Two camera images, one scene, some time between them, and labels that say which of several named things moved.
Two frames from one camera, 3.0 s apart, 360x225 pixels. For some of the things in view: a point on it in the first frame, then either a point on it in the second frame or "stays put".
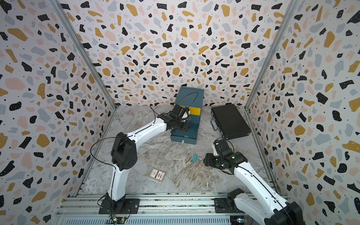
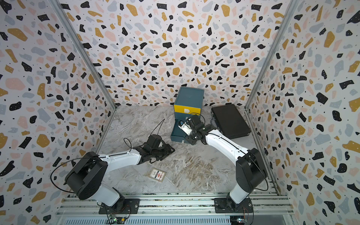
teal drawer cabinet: x=192 y=99 stays put
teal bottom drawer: x=189 y=137 stays put
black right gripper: x=207 y=160 -> x=191 y=142
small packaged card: x=157 y=174 stays put
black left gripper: x=187 y=125 -> x=166 y=147
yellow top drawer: x=193 y=110 stays put
